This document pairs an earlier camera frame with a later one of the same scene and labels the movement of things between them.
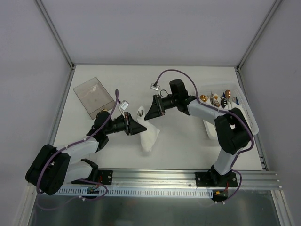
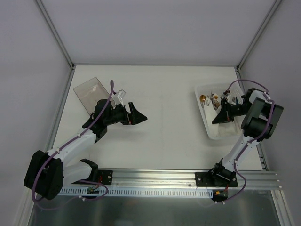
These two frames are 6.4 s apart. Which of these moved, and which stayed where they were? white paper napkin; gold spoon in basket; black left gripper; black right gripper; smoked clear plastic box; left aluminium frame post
Moved: white paper napkin; black left gripper; black right gripper
Stayed: smoked clear plastic box; gold spoon in basket; left aluminium frame post
